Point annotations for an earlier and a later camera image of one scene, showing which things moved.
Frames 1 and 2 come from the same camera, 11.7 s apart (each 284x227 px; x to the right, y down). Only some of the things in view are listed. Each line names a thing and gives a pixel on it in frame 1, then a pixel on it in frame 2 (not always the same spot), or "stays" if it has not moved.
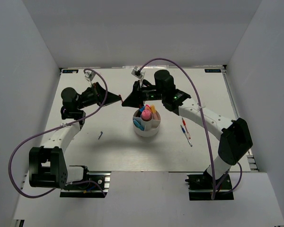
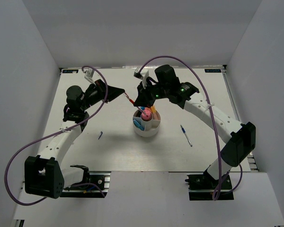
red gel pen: (184, 124) to (143, 112)
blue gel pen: (186, 135) stays
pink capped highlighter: (146, 114) stays
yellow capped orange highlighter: (153, 109) stays
